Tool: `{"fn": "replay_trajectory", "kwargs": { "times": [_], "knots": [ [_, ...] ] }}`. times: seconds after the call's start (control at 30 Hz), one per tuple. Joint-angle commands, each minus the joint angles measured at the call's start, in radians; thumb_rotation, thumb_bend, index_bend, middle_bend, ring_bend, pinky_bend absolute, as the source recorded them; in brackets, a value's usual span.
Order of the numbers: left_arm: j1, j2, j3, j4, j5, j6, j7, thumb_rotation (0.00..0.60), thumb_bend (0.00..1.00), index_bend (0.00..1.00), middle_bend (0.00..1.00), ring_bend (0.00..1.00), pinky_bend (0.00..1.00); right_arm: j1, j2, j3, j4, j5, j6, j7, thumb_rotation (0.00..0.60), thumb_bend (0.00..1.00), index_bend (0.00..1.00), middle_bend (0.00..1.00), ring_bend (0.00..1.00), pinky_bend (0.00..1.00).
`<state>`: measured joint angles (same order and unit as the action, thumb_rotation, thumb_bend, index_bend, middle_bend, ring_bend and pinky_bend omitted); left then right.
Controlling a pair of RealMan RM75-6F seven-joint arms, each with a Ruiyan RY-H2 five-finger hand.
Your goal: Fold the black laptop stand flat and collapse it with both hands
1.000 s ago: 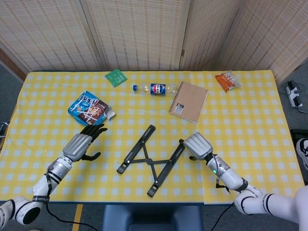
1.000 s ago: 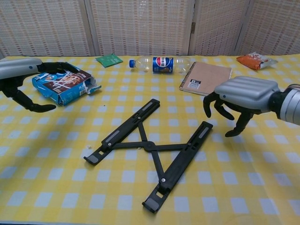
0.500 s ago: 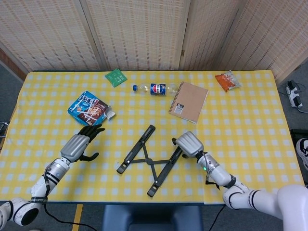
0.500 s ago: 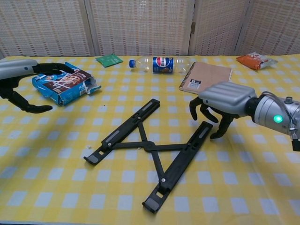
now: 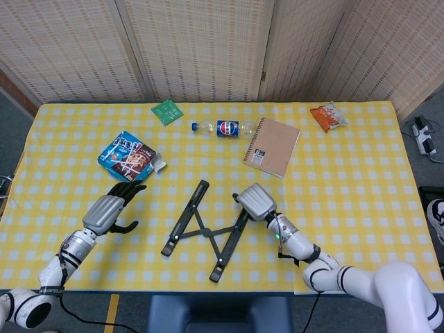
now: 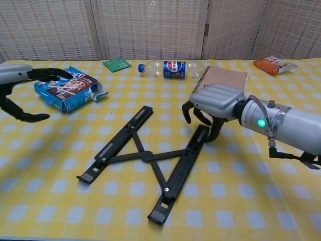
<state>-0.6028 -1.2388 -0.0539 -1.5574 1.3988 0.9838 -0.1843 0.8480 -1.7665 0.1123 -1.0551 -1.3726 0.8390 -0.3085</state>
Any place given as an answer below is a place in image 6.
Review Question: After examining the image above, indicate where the clear Pepsi plastic bottle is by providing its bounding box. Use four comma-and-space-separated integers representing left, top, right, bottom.
138, 59, 205, 80

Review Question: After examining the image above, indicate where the black folding laptop stand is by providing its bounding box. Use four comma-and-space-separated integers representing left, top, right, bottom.
76, 105, 210, 226

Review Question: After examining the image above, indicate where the woven folding screen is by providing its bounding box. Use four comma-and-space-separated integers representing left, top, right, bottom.
0, 0, 321, 61

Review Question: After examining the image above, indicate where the yellow checkered tablecloth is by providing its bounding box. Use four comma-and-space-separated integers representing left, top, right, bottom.
0, 59, 321, 241

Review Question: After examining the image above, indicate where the orange snack bag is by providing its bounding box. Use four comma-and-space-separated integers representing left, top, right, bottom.
252, 55, 298, 76

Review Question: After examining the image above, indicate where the brown spiral notebook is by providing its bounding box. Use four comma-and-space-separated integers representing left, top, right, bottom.
193, 66, 249, 94

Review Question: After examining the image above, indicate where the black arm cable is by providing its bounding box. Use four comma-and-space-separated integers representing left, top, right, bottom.
267, 138, 321, 170

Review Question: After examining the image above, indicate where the blue cookie box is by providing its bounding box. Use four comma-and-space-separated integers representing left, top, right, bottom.
34, 66, 109, 114

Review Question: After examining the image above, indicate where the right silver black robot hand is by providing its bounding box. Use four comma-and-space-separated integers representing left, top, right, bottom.
182, 83, 248, 143

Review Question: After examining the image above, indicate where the green sachet packet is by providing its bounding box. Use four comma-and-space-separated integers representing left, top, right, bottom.
102, 57, 132, 73

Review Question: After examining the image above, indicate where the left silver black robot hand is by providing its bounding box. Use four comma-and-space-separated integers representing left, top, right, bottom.
0, 64, 79, 124

